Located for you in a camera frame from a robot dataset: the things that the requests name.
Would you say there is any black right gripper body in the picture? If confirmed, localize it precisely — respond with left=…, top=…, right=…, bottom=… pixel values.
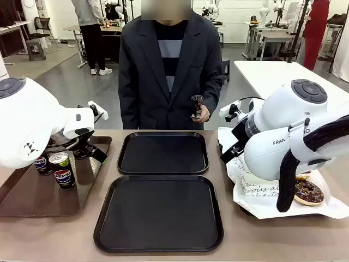
left=231, top=122, right=248, bottom=148

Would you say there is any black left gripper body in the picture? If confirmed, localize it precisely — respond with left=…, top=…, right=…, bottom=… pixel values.
left=72, top=137, right=97, bottom=160

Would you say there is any small black handheld device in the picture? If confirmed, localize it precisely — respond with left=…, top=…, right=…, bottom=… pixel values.
left=188, top=94, right=205, bottom=121

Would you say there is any person's left forearm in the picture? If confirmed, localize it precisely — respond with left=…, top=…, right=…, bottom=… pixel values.
left=200, top=73, right=224, bottom=111

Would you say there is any person's right forearm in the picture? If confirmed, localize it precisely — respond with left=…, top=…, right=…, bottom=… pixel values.
left=118, top=87, right=139, bottom=130

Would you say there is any person's left hand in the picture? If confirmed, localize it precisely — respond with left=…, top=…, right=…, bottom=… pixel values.
left=196, top=105, right=211, bottom=123

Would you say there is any small printed paper sheet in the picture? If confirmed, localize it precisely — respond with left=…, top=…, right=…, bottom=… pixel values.
left=233, top=157, right=281, bottom=198

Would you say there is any dark tray under paper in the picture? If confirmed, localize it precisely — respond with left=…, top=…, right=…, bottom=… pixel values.
left=237, top=202, right=332, bottom=219

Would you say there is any brown plastic tray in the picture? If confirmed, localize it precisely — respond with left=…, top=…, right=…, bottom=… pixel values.
left=0, top=135, right=113, bottom=218

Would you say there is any black square tray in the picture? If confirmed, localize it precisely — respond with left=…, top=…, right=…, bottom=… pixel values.
left=117, top=131, right=210, bottom=176
left=93, top=174, right=225, bottom=253

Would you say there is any white side table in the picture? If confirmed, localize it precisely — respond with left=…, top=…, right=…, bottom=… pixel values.
left=233, top=60, right=349, bottom=110

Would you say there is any small black stool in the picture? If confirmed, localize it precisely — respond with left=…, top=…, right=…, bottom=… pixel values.
left=221, top=58, right=231, bottom=84

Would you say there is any large white paper sheet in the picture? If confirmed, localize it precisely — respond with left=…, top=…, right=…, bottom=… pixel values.
left=216, top=126, right=349, bottom=220

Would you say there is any person in dark blazer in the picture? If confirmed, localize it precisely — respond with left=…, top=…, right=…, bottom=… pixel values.
left=118, top=0, right=224, bottom=130

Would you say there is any chocolate sprinkled donut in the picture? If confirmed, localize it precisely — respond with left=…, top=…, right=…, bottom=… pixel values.
left=293, top=180, right=325, bottom=206

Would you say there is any grey lab table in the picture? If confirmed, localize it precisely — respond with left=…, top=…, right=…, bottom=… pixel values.
left=244, top=21, right=304, bottom=61

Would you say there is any grey step stool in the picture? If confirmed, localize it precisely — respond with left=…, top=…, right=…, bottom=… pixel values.
left=26, top=39, right=46, bottom=62

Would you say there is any person in grey hoodie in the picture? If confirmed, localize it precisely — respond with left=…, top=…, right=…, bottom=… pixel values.
left=71, top=0, right=113, bottom=76

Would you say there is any black tripod pole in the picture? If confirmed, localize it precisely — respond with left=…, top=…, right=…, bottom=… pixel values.
left=285, top=0, right=311, bottom=63

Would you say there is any wooden top desk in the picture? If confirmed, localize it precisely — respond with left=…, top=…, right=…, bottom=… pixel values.
left=63, top=24, right=122, bottom=69

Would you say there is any person in red clothes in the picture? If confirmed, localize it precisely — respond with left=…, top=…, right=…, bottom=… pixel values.
left=302, top=0, right=330, bottom=72

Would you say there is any black office chair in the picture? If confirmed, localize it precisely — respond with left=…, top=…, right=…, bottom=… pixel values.
left=29, top=16, right=59, bottom=54

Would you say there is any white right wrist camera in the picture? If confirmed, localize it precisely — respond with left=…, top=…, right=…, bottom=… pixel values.
left=219, top=99, right=242, bottom=123

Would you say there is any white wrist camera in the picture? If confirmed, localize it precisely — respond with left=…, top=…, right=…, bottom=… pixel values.
left=87, top=100, right=109, bottom=121
left=219, top=99, right=242, bottom=123

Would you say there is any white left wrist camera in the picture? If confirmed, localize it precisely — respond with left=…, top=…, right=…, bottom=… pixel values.
left=87, top=100, right=109, bottom=121

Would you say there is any black cable sleeve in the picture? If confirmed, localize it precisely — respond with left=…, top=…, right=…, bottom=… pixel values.
left=276, top=114, right=349, bottom=213

